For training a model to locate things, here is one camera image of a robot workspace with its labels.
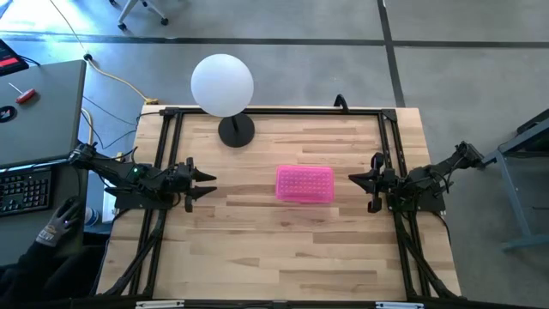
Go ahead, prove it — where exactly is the clear supply box pink lid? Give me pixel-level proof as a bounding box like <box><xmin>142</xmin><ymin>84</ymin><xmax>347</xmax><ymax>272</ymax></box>
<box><xmin>275</xmin><ymin>165</ymin><xmax>335</xmax><ymax>204</ymax></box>

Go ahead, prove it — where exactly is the black cable loop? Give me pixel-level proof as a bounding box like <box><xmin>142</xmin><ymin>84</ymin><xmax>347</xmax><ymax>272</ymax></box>
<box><xmin>333</xmin><ymin>93</ymin><xmax>351</xmax><ymax>113</ymax></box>

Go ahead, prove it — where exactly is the yellow extension cable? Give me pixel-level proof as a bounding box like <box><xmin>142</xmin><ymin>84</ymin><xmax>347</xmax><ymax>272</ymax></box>
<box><xmin>49</xmin><ymin>0</ymin><xmax>160</xmax><ymax>106</ymax></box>

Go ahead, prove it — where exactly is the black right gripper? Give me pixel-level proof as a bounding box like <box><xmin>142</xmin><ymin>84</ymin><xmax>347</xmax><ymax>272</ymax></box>
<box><xmin>347</xmin><ymin>152</ymin><xmax>399</xmax><ymax>214</ymax></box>

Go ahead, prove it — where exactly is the person's hand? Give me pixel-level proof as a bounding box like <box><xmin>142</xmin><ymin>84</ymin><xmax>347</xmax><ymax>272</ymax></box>
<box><xmin>35</xmin><ymin>196</ymin><xmax>86</xmax><ymax>249</ymax></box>

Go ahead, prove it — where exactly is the black aluminium table frame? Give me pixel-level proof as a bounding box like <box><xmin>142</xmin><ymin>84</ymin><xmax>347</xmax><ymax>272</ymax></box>
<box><xmin>96</xmin><ymin>106</ymin><xmax>462</xmax><ymax>301</ymax></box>

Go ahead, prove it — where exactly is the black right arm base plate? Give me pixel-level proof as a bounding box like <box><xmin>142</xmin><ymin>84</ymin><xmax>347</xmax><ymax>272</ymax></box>
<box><xmin>388</xmin><ymin>178</ymin><xmax>447</xmax><ymax>214</ymax></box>

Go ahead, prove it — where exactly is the black device with red display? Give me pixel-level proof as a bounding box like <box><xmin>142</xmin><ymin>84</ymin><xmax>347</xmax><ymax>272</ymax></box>
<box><xmin>0</xmin><ymin>38</ymin><xmax>30</xmax><ymax>77</ymax></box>

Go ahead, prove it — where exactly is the grey desk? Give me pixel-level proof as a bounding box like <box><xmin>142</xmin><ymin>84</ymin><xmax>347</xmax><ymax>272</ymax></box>
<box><xmin>0</xmin><ymin>158</ymin><xmax>90</xmax><ymax>267</ymax></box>

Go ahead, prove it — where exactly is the office chair base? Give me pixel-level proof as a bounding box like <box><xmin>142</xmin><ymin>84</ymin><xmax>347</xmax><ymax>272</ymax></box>
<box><xmin>109</xmin><ymin>0</ymin><xmax>169</xmax><ymax>31</ymax></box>

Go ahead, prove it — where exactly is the white globe lamp black stand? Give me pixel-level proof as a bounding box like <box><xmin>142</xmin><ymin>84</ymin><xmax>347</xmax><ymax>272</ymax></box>
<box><xmin>190</xmin><ymin>53</ymin><xmax>256</xmax><ymax>149</ymax></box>

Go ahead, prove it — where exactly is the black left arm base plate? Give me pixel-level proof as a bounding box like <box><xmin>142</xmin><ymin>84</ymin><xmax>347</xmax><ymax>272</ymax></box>
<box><xmin>104</xmin><ymin>186</ymin><xmax>175</xmax><ymax>210</ymax></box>

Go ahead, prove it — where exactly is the grey metal cart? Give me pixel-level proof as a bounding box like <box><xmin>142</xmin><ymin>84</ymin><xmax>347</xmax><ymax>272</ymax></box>
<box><xmin>473</xmin><ymin>109</ymin><xmax>549</xmax><ymax>252</ymax></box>

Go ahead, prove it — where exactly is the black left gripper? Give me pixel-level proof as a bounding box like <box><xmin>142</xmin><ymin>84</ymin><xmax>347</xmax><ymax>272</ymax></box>
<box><xmin>169</xmin><ymin>157</ymin><xmax>218</xmax><ymax>214</ymax></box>

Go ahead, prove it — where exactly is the red handled screwdriver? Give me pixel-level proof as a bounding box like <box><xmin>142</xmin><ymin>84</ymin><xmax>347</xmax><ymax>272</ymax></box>
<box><xmin>8</xmin><ymin>82</ymin><xmax>38</xmax><ymax>105</ymax></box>

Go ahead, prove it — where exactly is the black backlit keyboard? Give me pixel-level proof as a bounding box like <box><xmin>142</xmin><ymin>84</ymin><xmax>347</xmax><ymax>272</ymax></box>
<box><xmin>0</xmin><ymin>169</ymin><xmax>53</xmax><ymax>218</ymax></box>

